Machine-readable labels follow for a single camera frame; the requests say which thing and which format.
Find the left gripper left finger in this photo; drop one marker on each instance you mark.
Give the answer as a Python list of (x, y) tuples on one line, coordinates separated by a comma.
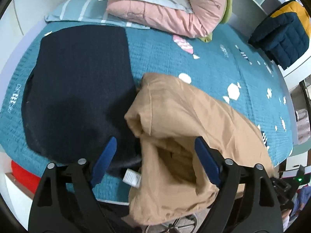
[(64, 200)]

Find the pink folded quilt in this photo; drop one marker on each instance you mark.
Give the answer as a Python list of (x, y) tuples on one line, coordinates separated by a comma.
[(205, 16)]

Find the red object under bed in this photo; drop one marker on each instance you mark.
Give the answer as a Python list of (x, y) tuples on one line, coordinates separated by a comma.
[(25, 178)]

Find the teal quilted bed cover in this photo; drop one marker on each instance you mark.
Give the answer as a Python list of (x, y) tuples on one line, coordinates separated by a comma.
[(227, 69)]

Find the tan snap-button jacket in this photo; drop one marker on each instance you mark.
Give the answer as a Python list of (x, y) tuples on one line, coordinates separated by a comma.
[(167, 116)]

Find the dark navy folded garment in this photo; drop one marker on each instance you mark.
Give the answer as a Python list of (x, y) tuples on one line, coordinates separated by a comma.
[(76, 97)]

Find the striped light blue pillow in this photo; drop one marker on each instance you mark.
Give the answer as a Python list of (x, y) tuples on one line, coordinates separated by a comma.
[(88, 11)]

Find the navy and yellow puffer jacket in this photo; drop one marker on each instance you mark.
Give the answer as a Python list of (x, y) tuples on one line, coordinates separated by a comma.
[(284, 34)]

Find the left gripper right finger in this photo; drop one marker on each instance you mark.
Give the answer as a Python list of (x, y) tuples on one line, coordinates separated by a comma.
[(246, 200)]

